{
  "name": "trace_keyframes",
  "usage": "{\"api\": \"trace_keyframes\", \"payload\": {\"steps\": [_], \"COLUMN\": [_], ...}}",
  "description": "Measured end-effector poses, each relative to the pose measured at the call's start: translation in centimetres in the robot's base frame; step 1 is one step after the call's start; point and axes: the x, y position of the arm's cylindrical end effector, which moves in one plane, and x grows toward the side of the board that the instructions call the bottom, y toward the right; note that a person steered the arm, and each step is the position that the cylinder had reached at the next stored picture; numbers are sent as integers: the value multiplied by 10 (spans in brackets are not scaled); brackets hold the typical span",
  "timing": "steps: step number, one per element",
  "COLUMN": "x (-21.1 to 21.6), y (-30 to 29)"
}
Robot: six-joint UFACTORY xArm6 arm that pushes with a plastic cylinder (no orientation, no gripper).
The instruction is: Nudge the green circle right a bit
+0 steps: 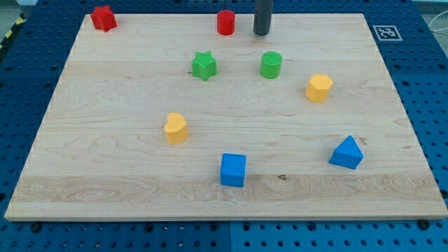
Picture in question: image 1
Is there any black white fiducial marker tag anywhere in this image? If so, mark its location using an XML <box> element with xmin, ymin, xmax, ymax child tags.
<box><xmin>372</xmin><ymin>25</ymin><xmax>403</xmax><ymax>42</ymax></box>

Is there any green star block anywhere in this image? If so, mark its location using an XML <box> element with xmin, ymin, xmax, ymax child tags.
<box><xmin>191</xmin><ymin>51</ymin><xmax>217</xmax><ymax>81</ymax></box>

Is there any yellow heart block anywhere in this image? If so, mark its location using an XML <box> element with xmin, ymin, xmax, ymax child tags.
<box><xmin>164</xmin><ymin>112</ymin><xmax>189</xmax><ymax>145</ymax></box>

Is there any blue triangular prism block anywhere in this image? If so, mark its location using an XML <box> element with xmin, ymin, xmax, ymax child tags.
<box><xmin>328</xmin><ymin>135</ymin><xmax>364</xmax><ymax>169</ymax></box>

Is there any black bolt front left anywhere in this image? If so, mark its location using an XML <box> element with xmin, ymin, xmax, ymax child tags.
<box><xmin>29</xmin><ymin>222</ymin><xmax>42</xmax><ymax>233</ymax></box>

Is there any blue cube block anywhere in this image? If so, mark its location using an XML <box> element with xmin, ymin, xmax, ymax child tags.
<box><xmin>220</xmin><ymin>153</ymin><xmax>246</xmax><ymax>188</ymax></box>

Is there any white cable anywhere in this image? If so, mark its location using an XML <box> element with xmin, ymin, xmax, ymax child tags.
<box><xmin>427</xmin><ymin>9</ymin><xmax>448</xmax><ymax>34</ymax></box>

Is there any black bolt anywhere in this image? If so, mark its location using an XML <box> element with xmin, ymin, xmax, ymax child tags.
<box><xmin>418</xmin><ymin>219</ymin><xmax>431</xmax><ymax>230</ymax></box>
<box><xmin>29</xmin><ymin>222</ymin><xmax>42</xmax><ymax>233</ymax></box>

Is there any black bolt front right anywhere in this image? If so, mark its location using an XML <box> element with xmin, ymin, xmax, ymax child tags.
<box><xmin>418</xmin><ymin>219</ymin><xmax>431</xmax><ymax>230</ymax></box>

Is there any red cylinder block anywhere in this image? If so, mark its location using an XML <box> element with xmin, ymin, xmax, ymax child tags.
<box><xmin>217</xmin><ymin>10</ymin><xmax>236</xmax><ymax>35</ymax></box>

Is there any red star block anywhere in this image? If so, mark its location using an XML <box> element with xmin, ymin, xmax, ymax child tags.
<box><xmin>90</xmin><ymin>6</ymin><xmax>117</xmax><ymax>32</ymax></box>

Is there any yellow hexagon block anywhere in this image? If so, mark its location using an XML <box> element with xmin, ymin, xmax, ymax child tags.
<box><xmin>305</xmin><ymin>73</ymin><xmax>333</xmax><ymax>102</ymax></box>

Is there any green cylinder block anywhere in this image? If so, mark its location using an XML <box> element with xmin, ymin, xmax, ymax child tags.
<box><xmin>260</xmin><ymin>51</ymin><xmax>282</xmax><ymax>79</ymax></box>

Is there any yellow black hazard tape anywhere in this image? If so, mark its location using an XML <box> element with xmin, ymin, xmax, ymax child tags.
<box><xmin>1</xmin><ymin>13</ymin><xmax>27</xmax><ymax>51</ymax></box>

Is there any light wooden board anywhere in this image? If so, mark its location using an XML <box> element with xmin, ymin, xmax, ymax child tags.
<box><xmin>5</xmin><ymin>13</ymin><xmax>447</xmax><ymax>221</ymax></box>

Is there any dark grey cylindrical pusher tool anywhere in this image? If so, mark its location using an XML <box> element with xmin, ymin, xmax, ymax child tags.
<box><xmin>253</xmin><ymin>0</ymin><xmax>274</xmax><ymax>36</ymax></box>

